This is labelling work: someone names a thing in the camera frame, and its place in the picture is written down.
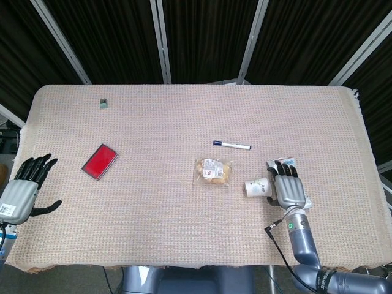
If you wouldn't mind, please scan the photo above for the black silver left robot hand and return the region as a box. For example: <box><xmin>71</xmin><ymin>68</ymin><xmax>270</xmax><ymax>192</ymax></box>
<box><xmin>0</xmin><ymin>153</ymin><xmax>63</xmax><ymax>226</ymax></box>

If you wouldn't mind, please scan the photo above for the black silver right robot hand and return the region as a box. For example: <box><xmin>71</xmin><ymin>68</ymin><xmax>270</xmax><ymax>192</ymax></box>
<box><xmin>266</xmin><ymin>159</ymin><xmax>308</xmax><ymax>211</ymax></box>

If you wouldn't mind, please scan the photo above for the white paper cup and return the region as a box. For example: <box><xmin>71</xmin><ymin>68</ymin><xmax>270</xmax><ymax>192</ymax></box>
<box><xmin>244</xmin><ymin>176</ymin><xmax>274</xmax><ymax>198</ymax></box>

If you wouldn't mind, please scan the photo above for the silver snack bag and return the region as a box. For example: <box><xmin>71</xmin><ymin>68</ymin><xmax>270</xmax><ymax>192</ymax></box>
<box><xmin>265</xmin><ymin>156</ymin><xmax>314</xmax><ymax>211</ymax></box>

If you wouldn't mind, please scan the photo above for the dark equipment stack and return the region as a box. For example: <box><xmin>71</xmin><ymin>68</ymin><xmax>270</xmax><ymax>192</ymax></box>
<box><xmin>0</xmin><ymin>121</ymin><xmax>22</xmax><ymax>154</ymax></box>

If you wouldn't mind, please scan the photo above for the white marker with blue cap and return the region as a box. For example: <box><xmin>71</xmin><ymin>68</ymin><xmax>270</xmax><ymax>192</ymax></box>
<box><xmin>213</xmin><ymin>139</ymin><xmax>253</xmax><ymax>151</ymax></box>

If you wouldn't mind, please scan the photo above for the clear bag of biscuits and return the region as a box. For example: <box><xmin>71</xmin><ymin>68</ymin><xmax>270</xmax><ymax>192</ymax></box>
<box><xmin>192</xmin><ymin>156</ymin><xmax>235</xmax><ymax>188</ymax></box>

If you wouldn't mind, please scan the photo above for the red ink pad case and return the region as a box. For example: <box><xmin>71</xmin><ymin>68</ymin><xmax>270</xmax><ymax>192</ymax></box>
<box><xmin>80</xmin><ymin>143</ymin><xmax>120</xmax><ymax>182</ymax></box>

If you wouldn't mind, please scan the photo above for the silver table leg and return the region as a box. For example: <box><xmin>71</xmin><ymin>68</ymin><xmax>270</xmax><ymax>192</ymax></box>
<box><xmin>268</xmin><ymin>265</ymin><xmax>276</xmax><ymax>294</ymax></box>

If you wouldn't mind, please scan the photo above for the beige woven tablecloth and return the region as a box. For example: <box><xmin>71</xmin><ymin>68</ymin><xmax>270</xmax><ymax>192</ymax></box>
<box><xmin>0</xmin><ymin>83</ymin><xmax>392</xmax><ymax>275</ymax></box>

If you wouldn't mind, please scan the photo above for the grey robot torso base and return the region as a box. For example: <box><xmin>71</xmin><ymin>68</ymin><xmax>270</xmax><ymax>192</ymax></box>
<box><xmin>121</xmin><ymin>265</ymin><xmax>255</xmax><ymax>294</ymax></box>

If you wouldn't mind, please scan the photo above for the black curtain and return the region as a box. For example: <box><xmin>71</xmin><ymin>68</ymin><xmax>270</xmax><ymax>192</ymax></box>
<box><xmin>0</xmin><ymin>0</ymin><xmax>392</xmax><ymax>168</ymax></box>

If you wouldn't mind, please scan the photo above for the black cable with plug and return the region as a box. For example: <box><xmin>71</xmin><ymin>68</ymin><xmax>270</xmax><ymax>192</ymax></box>
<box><xmin>264</xmin><ymin>211</ymin><xmax>304</xmax><ymax>294</ymax></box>

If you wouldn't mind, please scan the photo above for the white metal frame post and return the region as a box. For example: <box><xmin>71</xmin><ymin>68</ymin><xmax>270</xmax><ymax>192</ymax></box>
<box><xmin>149</xmin><ymin>0</ymin><xmax>172</xmax><ymax>84</ymax></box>
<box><xmin>327</xmin><ymin>12</ymin><xmax>392</xmax><ymax>86</ymax></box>
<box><xmin>29</xmin><ymin>0</ymin><xmax>92</xmax><ymax>85</ymax></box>
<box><xmin>237</xmin><ymin>0</ymin><xmax>270</xmax><ymax>84</ymax></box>
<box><xmin>0</xmin><ymin>103</ymin><xmax>27</xmax><ymax>129</ymax></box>

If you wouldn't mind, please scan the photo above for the thin black floor cable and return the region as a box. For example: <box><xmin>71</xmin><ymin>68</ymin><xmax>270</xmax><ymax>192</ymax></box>
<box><xmin>102</xmin><ymin>266</ymin><xmax>111</xmax><ymax>294</ymax></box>

